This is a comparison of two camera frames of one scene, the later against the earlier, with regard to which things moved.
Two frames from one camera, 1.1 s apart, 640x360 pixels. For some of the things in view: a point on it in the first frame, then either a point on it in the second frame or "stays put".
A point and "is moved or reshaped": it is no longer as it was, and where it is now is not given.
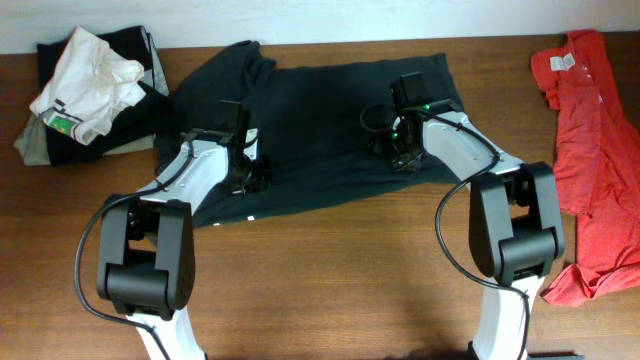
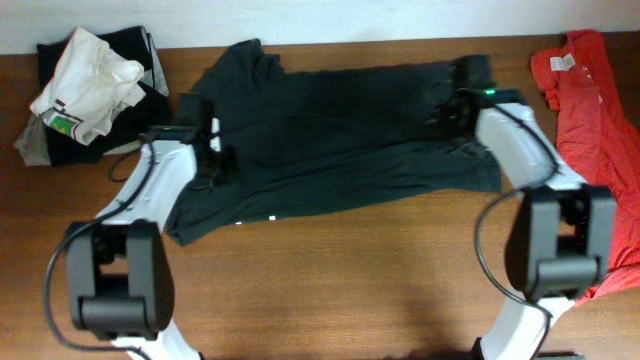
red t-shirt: x=596 y=168 stays put
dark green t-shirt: x=309 y=122 is moved or reshaped
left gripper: x=262 y=173 → x=232 y=152
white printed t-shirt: x=90 y=89 stays put
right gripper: x=408 y=162 → x=434 y=123
